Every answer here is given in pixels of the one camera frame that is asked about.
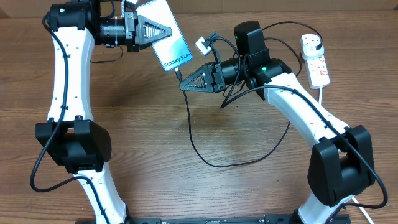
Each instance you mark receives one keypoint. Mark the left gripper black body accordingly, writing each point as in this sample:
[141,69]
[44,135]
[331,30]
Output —
[130,24]

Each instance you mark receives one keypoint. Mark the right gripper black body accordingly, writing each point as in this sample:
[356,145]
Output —
[220,84]

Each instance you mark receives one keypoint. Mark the Samsung Galaxy smartphone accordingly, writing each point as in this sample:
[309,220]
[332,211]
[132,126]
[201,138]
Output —
[172,51]

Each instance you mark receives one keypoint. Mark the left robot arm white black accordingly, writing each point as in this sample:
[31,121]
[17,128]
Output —
[70,136]

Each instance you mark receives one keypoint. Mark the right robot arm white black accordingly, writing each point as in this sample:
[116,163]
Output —
[341,164]

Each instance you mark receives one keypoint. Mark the white charger plug adapter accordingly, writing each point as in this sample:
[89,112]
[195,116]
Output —
[310,51]

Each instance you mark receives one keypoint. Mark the white power strip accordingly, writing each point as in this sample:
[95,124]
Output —
[317,71]

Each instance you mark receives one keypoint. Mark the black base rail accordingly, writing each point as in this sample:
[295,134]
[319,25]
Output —
[214,221]

